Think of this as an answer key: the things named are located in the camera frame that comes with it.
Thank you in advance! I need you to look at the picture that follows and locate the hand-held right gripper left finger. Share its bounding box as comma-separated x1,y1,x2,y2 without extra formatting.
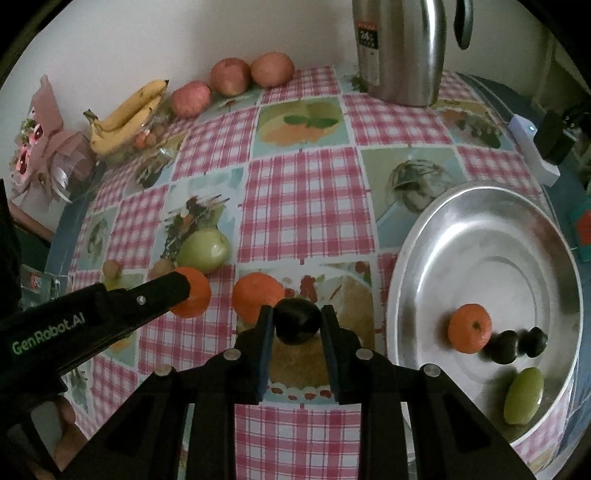
60,305,275,480

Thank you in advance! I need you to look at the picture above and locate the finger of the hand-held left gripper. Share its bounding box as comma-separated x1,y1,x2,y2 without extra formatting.
99,270,192,326

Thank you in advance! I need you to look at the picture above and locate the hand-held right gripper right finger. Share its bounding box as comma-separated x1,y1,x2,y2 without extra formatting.
320,305,539,480

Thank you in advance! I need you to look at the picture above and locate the orange tangerine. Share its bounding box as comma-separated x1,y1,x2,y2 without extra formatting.
232,272,286,324
171,266,212,319
448,303,492,354

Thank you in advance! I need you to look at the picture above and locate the dark plum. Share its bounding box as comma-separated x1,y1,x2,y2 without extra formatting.
274,298,322,346
485,330,520,365
518,327,549,358

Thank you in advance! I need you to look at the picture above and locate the green mango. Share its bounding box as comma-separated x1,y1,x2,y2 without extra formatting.
177,228,230,274
503,367,544,425

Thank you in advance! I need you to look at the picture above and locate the round steel plate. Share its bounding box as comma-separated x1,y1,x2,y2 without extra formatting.
387,181,583,457

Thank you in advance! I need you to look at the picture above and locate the person's left hand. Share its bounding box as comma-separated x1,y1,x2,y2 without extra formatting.
30,394,88,478

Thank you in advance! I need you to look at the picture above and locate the clear plastic bag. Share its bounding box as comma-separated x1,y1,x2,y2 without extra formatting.
99,99,188,169

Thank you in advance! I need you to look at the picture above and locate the pink flower bouquet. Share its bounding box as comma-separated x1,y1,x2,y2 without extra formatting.
9,74,100,213

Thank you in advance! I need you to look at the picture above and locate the yellow banana bunch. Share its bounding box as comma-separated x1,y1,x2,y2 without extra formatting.
84,78,169,155

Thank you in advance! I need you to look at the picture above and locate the red apple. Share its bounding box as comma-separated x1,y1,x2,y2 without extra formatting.
172,82,213,118
250,52,295,88
211,58,253,97

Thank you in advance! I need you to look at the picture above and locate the teal tissue pack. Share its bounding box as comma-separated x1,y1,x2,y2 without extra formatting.
570,203,591,264

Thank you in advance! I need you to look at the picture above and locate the white power strip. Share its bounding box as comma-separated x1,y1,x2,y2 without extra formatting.
508,115,560,186

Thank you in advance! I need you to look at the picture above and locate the blue cloth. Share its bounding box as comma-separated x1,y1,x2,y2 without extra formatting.
455,71,591,444

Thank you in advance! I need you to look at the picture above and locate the black charger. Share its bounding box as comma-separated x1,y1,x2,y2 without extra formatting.
536,104,578,164

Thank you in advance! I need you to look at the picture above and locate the stainless steel kettle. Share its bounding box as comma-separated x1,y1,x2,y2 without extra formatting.
352,0,474,107

